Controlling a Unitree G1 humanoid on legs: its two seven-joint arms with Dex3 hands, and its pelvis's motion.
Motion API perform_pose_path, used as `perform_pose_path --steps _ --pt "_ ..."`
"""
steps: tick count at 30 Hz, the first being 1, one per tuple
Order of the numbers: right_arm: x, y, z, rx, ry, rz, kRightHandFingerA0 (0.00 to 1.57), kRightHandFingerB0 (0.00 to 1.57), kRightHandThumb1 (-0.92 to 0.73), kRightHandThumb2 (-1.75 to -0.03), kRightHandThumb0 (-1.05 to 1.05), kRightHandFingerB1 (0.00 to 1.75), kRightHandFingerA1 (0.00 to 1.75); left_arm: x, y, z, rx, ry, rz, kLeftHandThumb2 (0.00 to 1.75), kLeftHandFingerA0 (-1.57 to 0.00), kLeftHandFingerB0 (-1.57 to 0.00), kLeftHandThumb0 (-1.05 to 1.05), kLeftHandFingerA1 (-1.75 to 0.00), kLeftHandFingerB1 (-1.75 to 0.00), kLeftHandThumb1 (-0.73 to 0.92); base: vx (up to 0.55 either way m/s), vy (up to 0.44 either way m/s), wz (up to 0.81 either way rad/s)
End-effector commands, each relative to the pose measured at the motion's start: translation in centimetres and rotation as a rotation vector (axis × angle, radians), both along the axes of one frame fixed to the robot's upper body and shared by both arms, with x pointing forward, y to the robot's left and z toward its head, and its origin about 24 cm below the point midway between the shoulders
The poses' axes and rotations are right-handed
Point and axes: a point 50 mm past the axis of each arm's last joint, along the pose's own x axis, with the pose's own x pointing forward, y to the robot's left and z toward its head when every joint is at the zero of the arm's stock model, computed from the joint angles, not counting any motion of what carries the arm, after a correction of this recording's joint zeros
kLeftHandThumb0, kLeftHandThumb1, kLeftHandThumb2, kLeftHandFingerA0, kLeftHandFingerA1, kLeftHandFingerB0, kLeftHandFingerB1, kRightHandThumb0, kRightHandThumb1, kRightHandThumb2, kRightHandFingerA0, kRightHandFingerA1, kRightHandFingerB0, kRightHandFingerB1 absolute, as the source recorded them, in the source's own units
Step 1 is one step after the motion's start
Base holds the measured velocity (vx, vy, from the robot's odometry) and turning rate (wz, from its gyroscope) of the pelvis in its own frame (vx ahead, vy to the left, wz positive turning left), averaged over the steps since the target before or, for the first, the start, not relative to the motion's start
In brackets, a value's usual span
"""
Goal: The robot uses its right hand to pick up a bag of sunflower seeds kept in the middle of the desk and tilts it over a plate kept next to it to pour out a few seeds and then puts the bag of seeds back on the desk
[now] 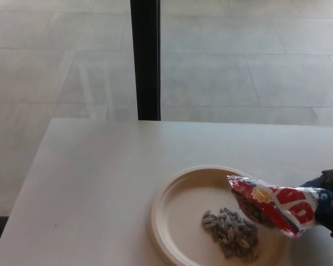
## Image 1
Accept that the red blue sunflower seed bag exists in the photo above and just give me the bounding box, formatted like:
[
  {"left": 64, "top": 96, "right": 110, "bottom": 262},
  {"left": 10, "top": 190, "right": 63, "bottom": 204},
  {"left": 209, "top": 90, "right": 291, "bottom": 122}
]
[{"left": 226, "top": 175, "right": 333, "bottom": 239}]

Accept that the pile of sunflower seeds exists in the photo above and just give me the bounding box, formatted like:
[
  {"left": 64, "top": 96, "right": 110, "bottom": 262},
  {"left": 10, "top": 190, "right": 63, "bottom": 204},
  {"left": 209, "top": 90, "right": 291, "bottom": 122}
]
[{"left": 201, "top": 207, "right": 260, "bottom": 260}]

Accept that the beige round paper plate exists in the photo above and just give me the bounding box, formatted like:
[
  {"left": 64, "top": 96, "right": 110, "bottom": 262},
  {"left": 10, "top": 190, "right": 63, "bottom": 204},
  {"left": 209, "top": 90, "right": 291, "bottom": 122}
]
[{"left": 149, "top": 165, "right": 290, "bottom": 266}]

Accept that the black window frame post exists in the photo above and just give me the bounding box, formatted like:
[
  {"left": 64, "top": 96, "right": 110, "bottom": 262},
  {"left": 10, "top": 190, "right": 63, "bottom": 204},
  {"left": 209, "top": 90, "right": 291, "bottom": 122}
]
[{"left": 129, "top": 0, "right": 163, "bottom": 121}]

